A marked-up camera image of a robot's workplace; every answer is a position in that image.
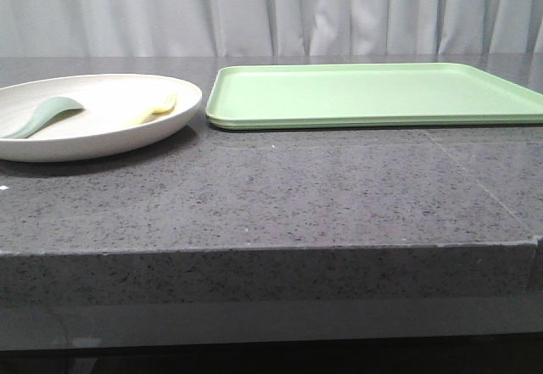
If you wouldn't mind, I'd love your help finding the yellow plastic fork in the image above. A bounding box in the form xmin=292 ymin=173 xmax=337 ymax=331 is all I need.
xmin=119 ymin=92 xmax=177 ymax=128

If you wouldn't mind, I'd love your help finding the white round plate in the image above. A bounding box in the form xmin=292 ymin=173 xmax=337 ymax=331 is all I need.
xmin=1 ymin=74 xmax=203 ymax=162

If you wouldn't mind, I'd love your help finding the light green tray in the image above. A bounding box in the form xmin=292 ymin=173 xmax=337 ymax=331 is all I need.
xmin=206 ymin=63 xmax=542 ymax=130

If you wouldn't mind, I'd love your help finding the sage green spoon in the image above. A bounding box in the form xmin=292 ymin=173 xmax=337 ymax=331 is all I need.
xmin=3 ymin=96 xmax=85 ymax=139

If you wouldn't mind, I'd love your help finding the white curtain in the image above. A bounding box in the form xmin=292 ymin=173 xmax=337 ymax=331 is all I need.
xmin=1 ymin=0 xmax=542 ymax=58

